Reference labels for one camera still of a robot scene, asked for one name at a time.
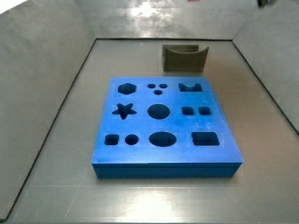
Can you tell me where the blue shape sorting board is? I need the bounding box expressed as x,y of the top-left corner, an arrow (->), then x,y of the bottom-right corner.
91,77 -> 243,179

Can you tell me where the black curved fixture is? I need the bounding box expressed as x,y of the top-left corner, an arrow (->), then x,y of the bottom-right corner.
163,45 -> 210,72

